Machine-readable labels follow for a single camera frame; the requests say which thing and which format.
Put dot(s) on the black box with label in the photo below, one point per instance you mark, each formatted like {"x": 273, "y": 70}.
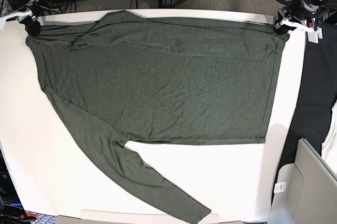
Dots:
{"x": 11, "y": 209}

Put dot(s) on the grey plastic bin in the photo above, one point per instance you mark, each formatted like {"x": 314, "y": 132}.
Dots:
{"x": 305, "y": 191}

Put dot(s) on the dark green long-sleeve shirt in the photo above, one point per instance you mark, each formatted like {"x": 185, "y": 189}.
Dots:
{"x": 187, "y": 81}

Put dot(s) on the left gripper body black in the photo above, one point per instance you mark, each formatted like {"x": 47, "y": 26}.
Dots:
{"x": 301, "y": 11}

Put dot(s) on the grey tray edge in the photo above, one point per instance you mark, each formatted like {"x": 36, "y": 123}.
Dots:
{"x": 91, "y": 216}

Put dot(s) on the black cloth pile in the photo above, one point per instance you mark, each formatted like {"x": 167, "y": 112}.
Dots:
{"x": 317, "y": 95}

